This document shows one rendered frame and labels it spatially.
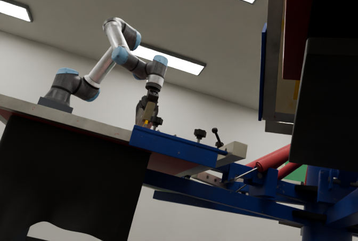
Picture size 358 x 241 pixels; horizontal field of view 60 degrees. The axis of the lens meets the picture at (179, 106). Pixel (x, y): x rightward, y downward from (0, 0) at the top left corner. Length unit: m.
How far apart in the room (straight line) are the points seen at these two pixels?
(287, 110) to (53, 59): 4.97
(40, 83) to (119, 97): 1.26
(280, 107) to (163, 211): 4.33
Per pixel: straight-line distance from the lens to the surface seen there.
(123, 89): 5.44
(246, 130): 5.83
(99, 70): 1.90
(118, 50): 1.45
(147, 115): 1.17
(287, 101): 0.99
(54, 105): 1.81
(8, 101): 1.10
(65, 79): 1.89
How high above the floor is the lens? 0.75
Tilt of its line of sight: 20 degrees up
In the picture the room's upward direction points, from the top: 14 degrees clockwise
